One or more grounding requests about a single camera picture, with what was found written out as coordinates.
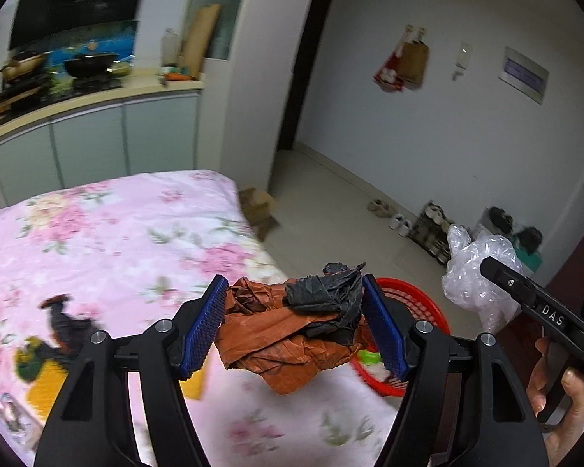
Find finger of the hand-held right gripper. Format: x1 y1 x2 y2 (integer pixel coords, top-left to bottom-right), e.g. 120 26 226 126
480 256 584 375

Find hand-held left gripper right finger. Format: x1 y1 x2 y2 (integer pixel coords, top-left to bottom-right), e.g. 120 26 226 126
362 274 550 467

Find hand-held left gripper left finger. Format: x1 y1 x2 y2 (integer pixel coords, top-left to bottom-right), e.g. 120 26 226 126
33 274 229 467

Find red plastic basket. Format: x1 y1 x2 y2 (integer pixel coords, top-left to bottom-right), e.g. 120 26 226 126
350 277 452 400

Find clear plastic bag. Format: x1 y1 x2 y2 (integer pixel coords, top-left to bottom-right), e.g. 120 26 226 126
442 225 529 334

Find brown and black bags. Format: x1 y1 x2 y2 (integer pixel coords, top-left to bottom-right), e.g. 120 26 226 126
214 276 371 397

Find black plastic bag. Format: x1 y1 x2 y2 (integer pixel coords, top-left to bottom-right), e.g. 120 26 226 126
285 262 368 346

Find person's right hand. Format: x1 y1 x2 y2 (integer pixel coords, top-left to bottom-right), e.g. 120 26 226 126
526 337 584 467

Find dark bundle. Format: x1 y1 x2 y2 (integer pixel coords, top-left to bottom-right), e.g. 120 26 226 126
487 207 517 234
513 228 543 254

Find white pair of shoes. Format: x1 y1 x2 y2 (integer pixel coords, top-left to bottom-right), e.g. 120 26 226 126
389 214 414 237

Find shoe rack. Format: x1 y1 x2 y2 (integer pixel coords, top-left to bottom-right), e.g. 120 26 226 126
411 202 456 263

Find pink floral blanket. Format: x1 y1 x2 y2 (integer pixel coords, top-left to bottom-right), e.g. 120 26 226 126
0 169 405 467

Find cardboard box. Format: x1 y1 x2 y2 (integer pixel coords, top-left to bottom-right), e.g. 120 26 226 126
238 187 280 241

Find dark plastic bag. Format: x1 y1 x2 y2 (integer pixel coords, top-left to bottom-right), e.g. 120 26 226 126
39 293 103 356

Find green snack wrapper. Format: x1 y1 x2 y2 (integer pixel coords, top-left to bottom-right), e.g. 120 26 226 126
14 335 54 383

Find clear plastic wrapper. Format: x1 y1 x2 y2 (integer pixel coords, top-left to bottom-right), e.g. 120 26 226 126
0 394 40 441

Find grey electrical panel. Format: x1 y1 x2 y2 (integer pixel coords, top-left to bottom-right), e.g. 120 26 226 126
498 47 550 105

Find beige kitchen counter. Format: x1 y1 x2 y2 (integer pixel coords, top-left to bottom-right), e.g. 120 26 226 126
0 70 205 156

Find orange and green sponge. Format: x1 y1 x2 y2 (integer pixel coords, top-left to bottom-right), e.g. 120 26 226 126
158 65 198 83

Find brown paper bag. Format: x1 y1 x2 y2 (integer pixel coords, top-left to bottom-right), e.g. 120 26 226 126
399 26 429 89

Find black gas stove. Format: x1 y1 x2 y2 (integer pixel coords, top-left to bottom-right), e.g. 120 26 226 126
72 75 123 92

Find white plastic bottle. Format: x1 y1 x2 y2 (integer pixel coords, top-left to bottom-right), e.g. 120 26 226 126
162 29 181 66

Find black wok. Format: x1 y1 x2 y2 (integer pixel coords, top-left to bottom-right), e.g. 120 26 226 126
63 53 120 79

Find wooden cutting board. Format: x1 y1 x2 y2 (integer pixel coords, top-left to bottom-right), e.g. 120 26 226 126
182 4 222 79

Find black induction cooker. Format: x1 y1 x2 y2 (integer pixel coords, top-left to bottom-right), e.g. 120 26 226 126
0 78 48 104

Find blue printed backsplash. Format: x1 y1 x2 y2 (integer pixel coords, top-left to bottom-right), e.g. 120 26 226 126
44 22 139 73

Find frosted glass panel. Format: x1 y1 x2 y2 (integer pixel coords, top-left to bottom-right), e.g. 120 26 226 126
185 0 251 59

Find golden cooking pan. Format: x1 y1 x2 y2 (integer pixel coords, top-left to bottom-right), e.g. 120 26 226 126
2 51 49 81

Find black range hood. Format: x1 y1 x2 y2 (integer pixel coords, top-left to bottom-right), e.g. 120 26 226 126
9 0 143 50

